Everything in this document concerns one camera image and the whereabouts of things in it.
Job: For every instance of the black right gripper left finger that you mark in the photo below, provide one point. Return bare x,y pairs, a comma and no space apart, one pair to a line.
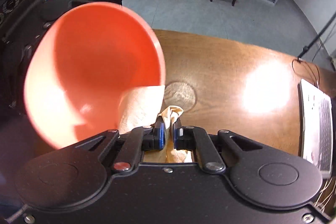
154,136

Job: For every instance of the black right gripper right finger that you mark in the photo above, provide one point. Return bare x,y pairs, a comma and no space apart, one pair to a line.
183,137

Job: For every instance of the orange plastic bowl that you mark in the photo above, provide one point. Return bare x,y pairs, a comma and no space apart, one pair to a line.
90,57

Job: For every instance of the beige cleaning cloth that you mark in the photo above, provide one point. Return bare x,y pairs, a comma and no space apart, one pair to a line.
141,107

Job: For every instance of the silver laptop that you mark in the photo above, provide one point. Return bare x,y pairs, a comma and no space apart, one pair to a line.
317,133

